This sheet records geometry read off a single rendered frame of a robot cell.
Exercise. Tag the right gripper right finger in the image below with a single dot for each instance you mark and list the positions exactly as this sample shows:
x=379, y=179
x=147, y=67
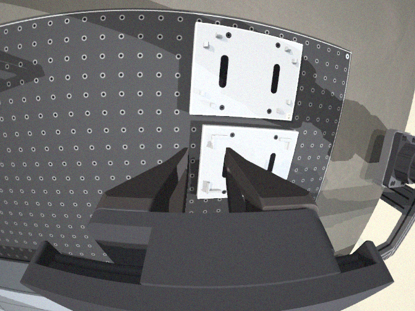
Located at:
x=263, y=190

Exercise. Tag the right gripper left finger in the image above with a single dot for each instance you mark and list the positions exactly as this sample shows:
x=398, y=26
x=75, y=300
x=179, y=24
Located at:
x=153, y=188

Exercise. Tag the white square plate with slots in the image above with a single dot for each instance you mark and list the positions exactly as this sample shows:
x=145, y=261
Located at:
x=243, y=73

